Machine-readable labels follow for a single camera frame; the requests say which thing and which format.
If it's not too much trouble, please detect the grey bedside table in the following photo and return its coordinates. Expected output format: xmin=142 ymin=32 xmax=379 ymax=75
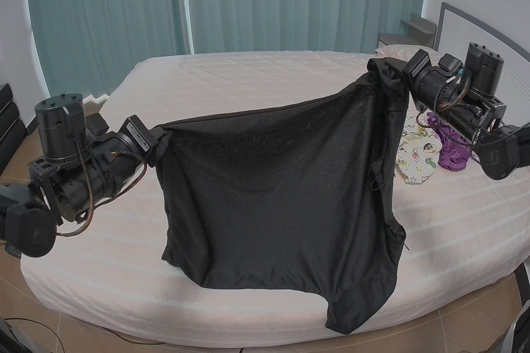
xmin=379 ymin=12 xmax=438 ymax=47

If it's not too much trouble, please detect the purple satin garment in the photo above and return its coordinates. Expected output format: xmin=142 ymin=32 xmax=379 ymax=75
xmin=426 ymin=111 xmax=476 ymax=172

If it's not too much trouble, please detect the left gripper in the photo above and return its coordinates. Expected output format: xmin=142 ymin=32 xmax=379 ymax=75
xmin=89 ymin=115 xmax=167 ymax=203

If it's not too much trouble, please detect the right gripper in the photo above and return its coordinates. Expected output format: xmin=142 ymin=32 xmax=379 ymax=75
xmin=404 ymin=49 xmax=456 ymax=110

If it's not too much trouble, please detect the black long-sleeved shirt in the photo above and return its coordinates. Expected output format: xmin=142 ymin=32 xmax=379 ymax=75
xmin=157 ymin=57 xmax=411 ymax=336

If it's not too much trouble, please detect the white printed garment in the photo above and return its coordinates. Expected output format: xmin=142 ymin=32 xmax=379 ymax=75
xmin=395 ymin=113 xmax=441 ymax=186

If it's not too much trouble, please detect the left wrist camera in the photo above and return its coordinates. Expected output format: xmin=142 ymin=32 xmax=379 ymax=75
xmin=85 ymin=113 xmax=110 ymax=138

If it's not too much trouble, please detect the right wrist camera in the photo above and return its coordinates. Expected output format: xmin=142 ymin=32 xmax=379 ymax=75
xmin=438 ymin=54 xmax=464 ymax=76

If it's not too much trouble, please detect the pale pink pillow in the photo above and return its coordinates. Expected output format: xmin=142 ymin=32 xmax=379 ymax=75
xmin=375 ymin=44 xmax=446 ymax=66

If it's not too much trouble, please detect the bed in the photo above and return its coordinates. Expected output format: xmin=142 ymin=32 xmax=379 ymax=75
xmin=20 ymin=2 xmax=530 ymax=349

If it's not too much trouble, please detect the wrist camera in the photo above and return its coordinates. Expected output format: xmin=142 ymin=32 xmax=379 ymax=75
xmin=85 ymin=113 xmax=110 ymax=138
xmin=438 ymin=54 xmax=464 ymax=76

